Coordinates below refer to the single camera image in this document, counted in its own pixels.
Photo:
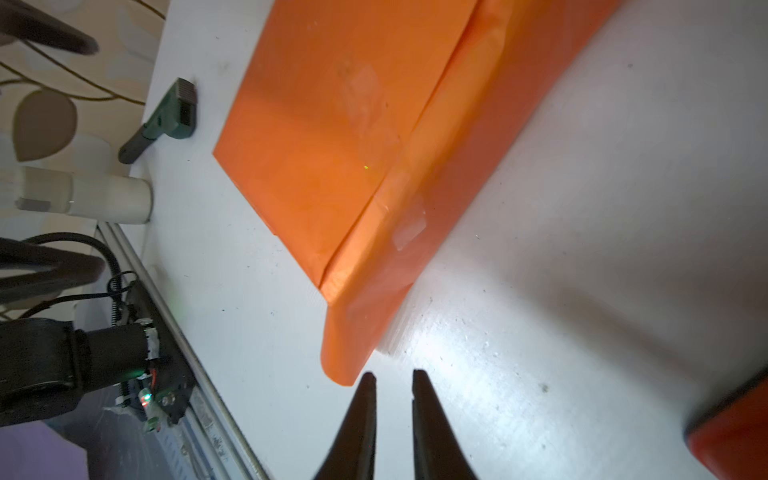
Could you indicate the red tape dispenser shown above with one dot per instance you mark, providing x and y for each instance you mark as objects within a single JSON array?
[{"x": 730, "y": 437}]

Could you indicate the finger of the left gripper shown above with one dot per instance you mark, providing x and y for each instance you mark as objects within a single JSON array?
[
  {"x": 42, "y": 270},
  {"x": 24, "y": 22}
]

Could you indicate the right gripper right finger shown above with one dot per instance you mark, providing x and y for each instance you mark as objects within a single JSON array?
[{"x": 437, "y": 454}]

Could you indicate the green utility knife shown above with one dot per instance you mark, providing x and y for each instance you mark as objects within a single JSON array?
[{"x": 174, "y": 117}]

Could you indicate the yellow orange wrapping paper sheet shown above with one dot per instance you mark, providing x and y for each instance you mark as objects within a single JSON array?
[{"x": 362, "y": 131}]

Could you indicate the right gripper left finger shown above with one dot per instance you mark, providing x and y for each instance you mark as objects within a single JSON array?
[{"x": 352, "y": 454}]

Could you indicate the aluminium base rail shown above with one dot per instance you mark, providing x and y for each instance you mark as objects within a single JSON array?
[{"x": 198, "y": 435}]

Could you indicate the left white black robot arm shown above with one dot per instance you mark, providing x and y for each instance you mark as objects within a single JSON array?
[{"x": 73, "y": 320}]

